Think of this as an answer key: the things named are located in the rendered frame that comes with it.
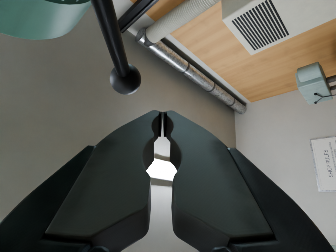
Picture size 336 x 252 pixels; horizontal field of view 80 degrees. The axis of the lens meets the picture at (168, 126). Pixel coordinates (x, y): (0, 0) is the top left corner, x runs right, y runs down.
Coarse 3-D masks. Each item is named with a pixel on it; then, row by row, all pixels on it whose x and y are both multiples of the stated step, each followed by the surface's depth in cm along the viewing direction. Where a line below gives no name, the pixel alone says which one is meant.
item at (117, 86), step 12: (96, 0) 13; (108, 0) 13; (96, 12) 14; (108, 12) 14; (108, 24) 14; (108, 36) 16; (120, 36) 16; (108, 48) 17; (120, 48) 17; (120, 60) 18; (120, 72) 20; (132, 72) 21; (120, 84) 21; (132, 84) 22
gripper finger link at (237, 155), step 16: (240, 160) 8; (256, 176) 7; (256, 192) 7; (272, 192) 7; (272, 208) 6; (288, 208) 6; (272, 224) 6; (288, 224) 6; (304, 224) 6; (256, 240) 6; (272, 240) 6; (288, 240) 5; (304, 240) 5; (320, 240) 5
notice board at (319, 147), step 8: (312, 144) 253; (320, 144) 247; (328, 144) 242; (312, 152) 250; (320, 152) 245; (328, 152) 239; (320, 160) 242; (328, 160) 237; (320, 168) 240; (328, 168) 235; (320, 176) 238; (328, 176) 233; (320, 184) 236; (328, 184) 231
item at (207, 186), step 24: (168, 120) 11; (192, 144) 9; (216, 144) 9; (192, 168) 8; (216, 168) 8; (192, 192) 7; (216, 192) 7; (240, 192) 7; (192, 216) 6; (216, 216) 6; (240, 216) 6; (192, 240) 7; (216, 240) 6; (240, 240) 6
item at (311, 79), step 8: (312, 64) 183; (304, 72) 186; (312, 72) 182; (320, 72) 180; (296, 80) 202; (304, 80) 190; (312, 80) 192; (320, 80) 187; (328, 80) 196; (304, 88) 199; (312, 88) 198; (320, 88) 197; (328, 88) 198; (304, 96) 212; (312, 96) 211; (320, 96) 208; (328, 96) 207
